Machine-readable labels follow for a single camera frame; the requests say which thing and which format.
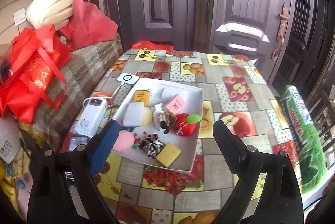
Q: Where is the white foam sheets stack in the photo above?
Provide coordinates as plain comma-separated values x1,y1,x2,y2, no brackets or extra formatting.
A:
26,0,74,31

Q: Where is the red plastic bag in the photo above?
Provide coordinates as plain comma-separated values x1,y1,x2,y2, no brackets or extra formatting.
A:
60,0,118,52

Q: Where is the pink small packet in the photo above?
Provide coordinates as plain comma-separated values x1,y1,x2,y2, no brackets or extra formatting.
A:
165,95,187,115

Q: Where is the red gift bag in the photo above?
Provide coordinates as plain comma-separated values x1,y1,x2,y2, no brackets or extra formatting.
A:
1,24,71,125

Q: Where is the wooden chair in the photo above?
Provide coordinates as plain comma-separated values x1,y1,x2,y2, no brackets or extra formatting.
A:
307,90,334,154

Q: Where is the smartphone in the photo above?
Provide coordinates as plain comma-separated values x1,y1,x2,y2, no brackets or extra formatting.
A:
68,136,88,151

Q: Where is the white foam block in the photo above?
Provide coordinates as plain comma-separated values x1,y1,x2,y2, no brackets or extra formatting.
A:
123,102,145,127

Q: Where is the white charging cable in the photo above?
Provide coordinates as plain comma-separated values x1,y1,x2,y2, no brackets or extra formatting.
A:
82,82,125,109

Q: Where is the fruit pattern tablecloth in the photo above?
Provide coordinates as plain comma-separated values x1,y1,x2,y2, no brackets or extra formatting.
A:
77,49,300,223

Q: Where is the pink plush toy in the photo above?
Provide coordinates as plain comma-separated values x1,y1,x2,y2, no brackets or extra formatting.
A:
112,130,135,152

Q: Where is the white power bank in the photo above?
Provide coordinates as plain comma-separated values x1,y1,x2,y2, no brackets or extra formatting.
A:
74,97,107,138

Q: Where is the yellow octagonal sponge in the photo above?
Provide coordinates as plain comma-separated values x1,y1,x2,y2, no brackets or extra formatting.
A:
141,107,153,126

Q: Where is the green Wrigley's plush pillow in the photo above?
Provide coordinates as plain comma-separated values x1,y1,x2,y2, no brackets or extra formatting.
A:
279,85,326,194

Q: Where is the brown leopard scrunchie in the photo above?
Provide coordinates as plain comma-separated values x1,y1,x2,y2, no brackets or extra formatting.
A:
160,111,177,135

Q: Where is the yellow tissue pack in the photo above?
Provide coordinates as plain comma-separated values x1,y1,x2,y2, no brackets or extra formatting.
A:
133,90,150,107

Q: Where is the red bag behind table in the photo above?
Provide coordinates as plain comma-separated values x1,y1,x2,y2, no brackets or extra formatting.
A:
131,40,174,50

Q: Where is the wall light switch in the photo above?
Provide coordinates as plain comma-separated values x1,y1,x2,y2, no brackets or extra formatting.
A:
13,8,26,27

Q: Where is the yellow green sponge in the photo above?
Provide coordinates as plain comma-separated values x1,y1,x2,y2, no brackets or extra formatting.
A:
156,142,181,168

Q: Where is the right hand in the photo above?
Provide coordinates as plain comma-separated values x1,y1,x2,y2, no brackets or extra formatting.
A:
322,180,334,196

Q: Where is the red apple plush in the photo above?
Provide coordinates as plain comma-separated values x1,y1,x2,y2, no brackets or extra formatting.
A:
173,113,202,137

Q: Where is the copper door handle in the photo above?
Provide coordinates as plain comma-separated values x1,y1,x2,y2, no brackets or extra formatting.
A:
271,3,290,61

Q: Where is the purple metal door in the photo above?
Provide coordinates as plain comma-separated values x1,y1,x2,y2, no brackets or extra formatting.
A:
88,0,334,96

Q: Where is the white cardboard tray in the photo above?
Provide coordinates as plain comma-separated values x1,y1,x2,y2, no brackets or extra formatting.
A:
112,78,203,174

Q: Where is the white round wireless charger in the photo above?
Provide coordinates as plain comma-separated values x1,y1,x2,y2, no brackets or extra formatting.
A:
116,73,140,86

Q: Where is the plaid sofa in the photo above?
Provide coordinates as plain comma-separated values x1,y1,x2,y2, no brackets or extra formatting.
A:
20,35,123,151

